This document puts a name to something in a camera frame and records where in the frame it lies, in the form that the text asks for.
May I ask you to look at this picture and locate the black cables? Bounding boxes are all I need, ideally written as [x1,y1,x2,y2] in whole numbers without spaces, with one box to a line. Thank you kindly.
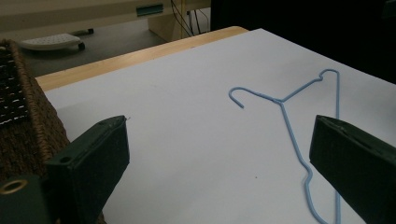
[170,0,210,37]

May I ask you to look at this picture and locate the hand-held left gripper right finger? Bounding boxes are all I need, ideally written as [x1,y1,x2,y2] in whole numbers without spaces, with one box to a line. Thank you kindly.
[308,114,396,224]

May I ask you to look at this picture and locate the white wheeled footrest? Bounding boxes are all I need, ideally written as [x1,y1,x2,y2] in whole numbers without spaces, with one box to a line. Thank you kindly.
[19,33,86,51]

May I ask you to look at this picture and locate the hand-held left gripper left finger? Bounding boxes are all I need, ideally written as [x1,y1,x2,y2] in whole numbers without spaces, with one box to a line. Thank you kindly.
[45,115,131,224]

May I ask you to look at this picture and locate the beige desk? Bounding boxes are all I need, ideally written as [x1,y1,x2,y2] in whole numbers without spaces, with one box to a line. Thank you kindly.
[0,0,211,43]

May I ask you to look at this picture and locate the blue wire clothes hanger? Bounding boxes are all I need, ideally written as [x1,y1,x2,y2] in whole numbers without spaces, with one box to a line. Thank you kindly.
[228,68,343,224]

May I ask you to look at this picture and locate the brown woven basket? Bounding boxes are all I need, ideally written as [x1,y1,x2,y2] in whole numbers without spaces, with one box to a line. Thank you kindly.
[0,38,106,224]

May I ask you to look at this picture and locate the white table cover sheet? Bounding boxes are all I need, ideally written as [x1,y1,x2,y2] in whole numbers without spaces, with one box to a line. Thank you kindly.
[44,28,396,224]

